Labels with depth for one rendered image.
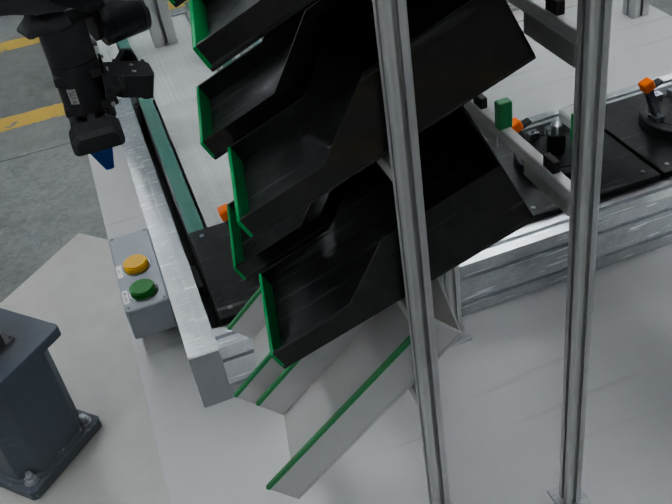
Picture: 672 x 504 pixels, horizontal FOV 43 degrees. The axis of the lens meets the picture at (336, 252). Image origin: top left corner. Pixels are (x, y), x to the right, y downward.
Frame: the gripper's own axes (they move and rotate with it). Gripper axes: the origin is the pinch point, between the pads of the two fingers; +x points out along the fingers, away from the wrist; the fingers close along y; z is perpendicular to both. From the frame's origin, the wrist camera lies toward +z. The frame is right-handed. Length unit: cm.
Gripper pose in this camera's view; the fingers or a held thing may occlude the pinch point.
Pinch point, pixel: (102, 145)
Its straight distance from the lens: 116.3
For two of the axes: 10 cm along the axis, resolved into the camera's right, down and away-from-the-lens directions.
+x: 1.3, 7.8, 6.1
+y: -3.3, -5.4, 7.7
